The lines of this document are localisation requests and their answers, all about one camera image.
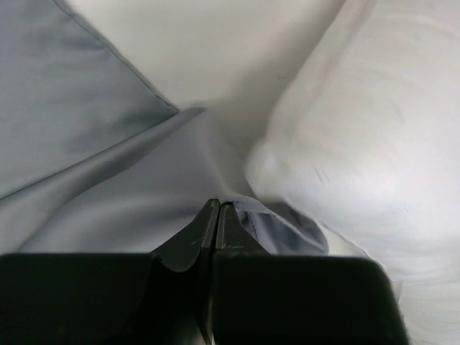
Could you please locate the grey pillowcase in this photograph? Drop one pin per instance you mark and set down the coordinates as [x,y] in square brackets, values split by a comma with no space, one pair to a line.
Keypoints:
[93,160]

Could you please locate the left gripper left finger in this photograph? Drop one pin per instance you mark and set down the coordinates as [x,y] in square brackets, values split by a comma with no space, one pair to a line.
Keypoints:
[112,298]

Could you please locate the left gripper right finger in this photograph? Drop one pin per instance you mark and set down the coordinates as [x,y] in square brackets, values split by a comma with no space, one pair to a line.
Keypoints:
[260,298]

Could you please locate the white pillow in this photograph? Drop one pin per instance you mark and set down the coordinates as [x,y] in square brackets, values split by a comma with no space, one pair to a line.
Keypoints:
[365,142]

